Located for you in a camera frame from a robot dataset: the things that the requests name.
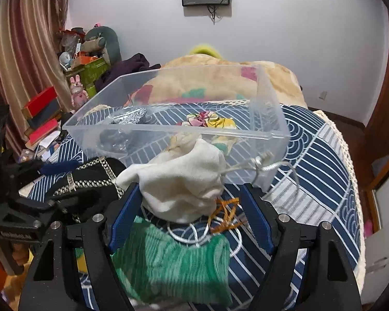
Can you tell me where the brown wooden wardrobe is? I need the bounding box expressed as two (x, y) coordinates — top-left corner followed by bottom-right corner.
(363, 12), (389, 188)

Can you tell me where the red book stack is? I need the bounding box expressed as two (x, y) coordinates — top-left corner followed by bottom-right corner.
(21, 86), (62, 139)

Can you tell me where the striped red beige curtain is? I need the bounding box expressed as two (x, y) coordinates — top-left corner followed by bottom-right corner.
(0, 0), (71, 154)

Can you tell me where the white cloth pouch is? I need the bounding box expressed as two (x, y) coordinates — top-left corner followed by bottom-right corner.
(116, 132), (226, 224)

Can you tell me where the silver cloth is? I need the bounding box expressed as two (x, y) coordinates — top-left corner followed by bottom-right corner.
(100, 108), (152, 153)

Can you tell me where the clear plastic storage box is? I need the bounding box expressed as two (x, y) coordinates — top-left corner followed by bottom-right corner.
(64, 65), (291, 189)

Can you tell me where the dark purple clothing pile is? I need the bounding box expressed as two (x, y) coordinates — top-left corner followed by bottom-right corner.
(95, 53), (162, 92)

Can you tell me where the grey green plush toy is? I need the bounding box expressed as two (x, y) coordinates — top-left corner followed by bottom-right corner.
(81, 26), (122, 65)

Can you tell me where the green cardboard box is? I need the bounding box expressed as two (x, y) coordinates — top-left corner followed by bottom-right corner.
(64, 58), (110, 98)

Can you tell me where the green knitted glove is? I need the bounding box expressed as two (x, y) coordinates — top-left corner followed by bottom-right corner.
(111, 216), (232, 307)

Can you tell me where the yellow fuzzy pillow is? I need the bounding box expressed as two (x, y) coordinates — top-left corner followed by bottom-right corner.
(190, 44), (222, 59)

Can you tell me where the pink rabbit toy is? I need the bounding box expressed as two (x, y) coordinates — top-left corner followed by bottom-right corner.
(70, 74), (89, 110)

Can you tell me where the blue white patterned tablecloth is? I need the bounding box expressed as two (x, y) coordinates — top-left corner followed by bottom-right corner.
(28, 101), (366, 310)

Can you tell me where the beige colourful fleece blanket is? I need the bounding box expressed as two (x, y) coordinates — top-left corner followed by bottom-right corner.
(127, 54), (308, 108)

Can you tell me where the floral fabric scrunchie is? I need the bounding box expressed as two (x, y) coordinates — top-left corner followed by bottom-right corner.
(179, 111), (237, 155)

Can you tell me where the black bag with silver chain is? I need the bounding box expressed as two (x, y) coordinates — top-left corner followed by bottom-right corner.
(45, 157), (126, 220)

